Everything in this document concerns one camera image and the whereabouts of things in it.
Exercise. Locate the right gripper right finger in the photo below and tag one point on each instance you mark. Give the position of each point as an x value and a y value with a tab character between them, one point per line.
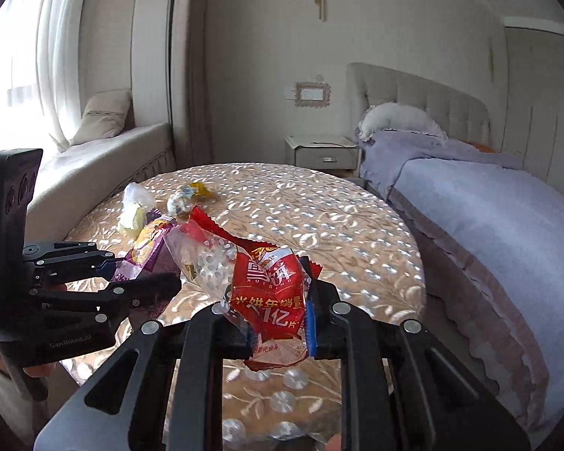
401	388

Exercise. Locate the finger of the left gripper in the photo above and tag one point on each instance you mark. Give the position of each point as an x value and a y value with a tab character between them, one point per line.
56	263
138	292

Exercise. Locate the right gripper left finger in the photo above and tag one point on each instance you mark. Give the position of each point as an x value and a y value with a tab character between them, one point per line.
160	390

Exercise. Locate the purple snack wrapper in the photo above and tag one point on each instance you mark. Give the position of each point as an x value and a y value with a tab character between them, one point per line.
149	255

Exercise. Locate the red rice cracker wrapper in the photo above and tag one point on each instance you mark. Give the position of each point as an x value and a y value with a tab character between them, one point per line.
269	288

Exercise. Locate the person's left hand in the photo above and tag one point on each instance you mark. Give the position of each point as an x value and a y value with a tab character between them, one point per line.
38	371

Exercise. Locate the person's right hand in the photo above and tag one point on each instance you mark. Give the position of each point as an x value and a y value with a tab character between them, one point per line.
335	443

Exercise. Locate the beige window seat cushion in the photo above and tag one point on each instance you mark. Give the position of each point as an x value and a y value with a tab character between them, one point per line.
72	184

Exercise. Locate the clear plastic bag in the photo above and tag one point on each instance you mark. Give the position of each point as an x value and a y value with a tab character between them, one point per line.
204	258

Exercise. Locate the white crumpled tissue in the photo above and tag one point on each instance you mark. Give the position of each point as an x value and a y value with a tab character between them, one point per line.
136	204

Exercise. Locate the crumpled silver wrapper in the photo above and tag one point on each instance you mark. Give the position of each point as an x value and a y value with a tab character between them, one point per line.
181	202

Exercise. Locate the yellow candy wrapper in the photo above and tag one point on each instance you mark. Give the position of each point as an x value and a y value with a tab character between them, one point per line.
199	192

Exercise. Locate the beige embroidered tablecloth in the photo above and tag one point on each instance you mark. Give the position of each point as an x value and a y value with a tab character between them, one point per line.
364	249

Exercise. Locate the beige throw pillow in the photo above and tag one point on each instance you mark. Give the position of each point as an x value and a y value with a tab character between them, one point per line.
104	116

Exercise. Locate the bed with lavender cover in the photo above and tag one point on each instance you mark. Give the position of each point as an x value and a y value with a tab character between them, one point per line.
492	243

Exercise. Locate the grey bedside nightstand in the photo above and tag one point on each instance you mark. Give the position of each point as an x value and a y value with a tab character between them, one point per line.
322	152

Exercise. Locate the white fluffy pillow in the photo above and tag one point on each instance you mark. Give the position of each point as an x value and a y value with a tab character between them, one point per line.
393	116

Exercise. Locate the beige tufted headboard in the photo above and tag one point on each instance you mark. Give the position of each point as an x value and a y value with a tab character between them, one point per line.
460	115

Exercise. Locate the white sheer curtain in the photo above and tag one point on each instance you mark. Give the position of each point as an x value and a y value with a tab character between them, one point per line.
57	68

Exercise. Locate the beige wardrobe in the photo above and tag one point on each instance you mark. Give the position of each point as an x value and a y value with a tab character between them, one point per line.
534	126

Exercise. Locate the black camera box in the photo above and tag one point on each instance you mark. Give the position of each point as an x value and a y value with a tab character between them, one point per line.
18	171

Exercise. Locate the ornate framed wall switch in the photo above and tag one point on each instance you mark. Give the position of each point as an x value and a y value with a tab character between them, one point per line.
308	95

